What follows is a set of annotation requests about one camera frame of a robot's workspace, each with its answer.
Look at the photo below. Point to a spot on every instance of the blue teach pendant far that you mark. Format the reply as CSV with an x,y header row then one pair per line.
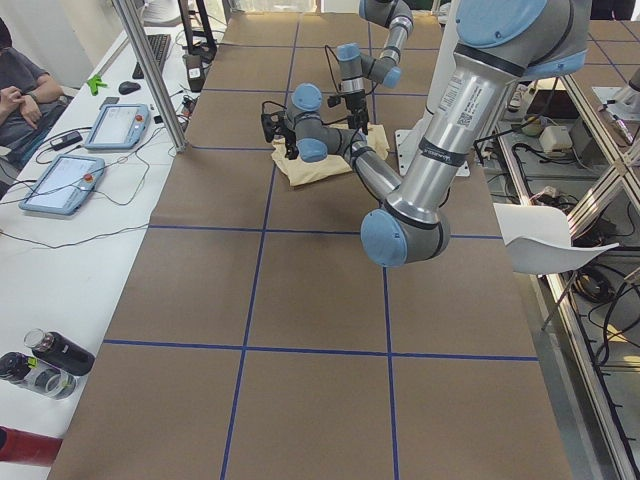
x,y
118,127

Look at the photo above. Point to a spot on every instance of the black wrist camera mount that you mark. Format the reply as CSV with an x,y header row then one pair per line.
x,y
273,125
334,100

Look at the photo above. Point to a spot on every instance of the black keyboard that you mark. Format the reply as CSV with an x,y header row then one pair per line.
x,y
160,45

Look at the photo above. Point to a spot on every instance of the black computer mouse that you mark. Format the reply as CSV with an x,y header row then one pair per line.
x,y
128,87

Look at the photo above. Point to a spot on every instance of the beige long-sleeve printed shirt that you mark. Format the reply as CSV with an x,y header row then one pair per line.
x,y
301,173

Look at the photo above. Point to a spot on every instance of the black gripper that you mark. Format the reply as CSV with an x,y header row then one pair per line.
x,y
289,140
355,103

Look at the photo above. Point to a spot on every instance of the blue teach pendant near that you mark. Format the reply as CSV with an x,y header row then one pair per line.
x,y
65,185

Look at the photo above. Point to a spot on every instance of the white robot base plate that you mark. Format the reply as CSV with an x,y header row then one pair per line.
x,y
407,145

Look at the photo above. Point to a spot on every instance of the black thermos bottle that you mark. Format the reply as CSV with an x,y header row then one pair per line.
x,y
59,351

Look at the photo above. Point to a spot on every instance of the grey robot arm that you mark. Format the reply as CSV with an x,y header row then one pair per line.
x,y
357,67
499,43

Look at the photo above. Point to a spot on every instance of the white plastic chair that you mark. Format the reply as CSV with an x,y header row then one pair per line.
x,y
538,240

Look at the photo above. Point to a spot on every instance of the blue teach pendant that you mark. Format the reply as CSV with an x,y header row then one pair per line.
x,y
65,185
118,127

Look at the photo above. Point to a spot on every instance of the clear plastic bottle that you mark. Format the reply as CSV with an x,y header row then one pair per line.
x,y
37,376

